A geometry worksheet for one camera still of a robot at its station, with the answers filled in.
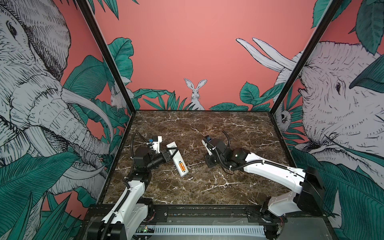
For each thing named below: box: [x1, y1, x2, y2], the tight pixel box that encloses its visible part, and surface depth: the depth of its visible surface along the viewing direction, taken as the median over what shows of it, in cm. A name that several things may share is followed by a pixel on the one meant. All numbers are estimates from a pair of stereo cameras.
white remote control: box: [166, 141, 189, 177], surface depth 77 cm
